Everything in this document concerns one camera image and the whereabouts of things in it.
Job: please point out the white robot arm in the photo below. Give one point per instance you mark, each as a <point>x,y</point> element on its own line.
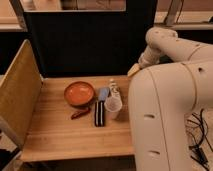
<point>175,80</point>

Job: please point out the white ceramic cup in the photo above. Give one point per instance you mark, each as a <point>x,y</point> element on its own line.
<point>113,105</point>

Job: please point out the orange ceramic bowl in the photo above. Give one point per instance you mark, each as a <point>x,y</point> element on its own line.
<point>79,93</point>

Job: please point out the white plastic bottle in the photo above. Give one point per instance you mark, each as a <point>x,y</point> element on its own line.
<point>114,89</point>

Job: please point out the red chili pepper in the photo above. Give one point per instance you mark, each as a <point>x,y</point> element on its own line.
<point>80,113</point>

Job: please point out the black back panel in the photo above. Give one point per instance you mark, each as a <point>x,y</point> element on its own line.
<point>90,43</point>

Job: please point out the wooden side panel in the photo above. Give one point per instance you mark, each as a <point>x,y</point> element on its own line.
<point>19,91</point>

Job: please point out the black handled knife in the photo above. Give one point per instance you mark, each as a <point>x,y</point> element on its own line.
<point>99,107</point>

